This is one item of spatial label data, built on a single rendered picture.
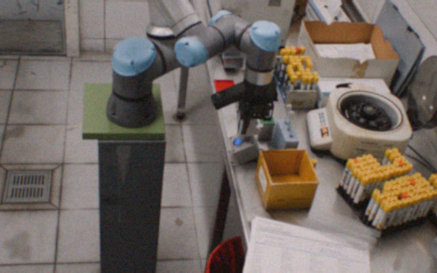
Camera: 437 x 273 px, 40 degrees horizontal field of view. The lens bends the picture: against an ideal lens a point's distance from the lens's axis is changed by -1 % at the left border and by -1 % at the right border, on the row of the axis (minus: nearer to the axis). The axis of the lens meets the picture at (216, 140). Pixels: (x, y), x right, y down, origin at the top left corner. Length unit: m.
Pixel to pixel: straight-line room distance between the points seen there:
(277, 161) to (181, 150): 1.44
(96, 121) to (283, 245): 0.66
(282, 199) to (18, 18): 2.38
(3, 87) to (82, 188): 0.91
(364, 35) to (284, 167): 0.77
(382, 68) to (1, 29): 2.30
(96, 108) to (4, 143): 1.35
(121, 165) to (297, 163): 0.53
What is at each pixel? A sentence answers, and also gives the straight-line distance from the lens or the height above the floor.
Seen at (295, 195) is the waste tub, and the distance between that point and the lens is 1.60.
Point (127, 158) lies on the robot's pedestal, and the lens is 1.81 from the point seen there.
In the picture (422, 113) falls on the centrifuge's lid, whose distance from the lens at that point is 1.94.
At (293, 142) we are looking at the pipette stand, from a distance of 1.70.
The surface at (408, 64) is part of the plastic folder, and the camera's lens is 2.14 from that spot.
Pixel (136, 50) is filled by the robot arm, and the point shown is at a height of 1.13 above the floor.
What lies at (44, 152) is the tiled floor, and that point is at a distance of 3.06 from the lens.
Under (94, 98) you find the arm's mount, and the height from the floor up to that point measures 0.91.
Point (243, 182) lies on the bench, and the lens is 1.68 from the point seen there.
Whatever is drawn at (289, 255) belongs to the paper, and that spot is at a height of 0.89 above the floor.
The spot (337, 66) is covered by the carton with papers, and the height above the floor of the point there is 0.99.
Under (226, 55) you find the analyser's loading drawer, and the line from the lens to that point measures 2.11.
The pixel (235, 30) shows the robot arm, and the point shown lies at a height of 1.28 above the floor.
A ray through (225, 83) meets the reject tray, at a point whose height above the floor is 0.88.
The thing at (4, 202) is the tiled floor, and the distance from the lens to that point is 2.84.
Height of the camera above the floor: 2.03
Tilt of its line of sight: 40 degrees down
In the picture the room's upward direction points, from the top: 9 degrees clockwise
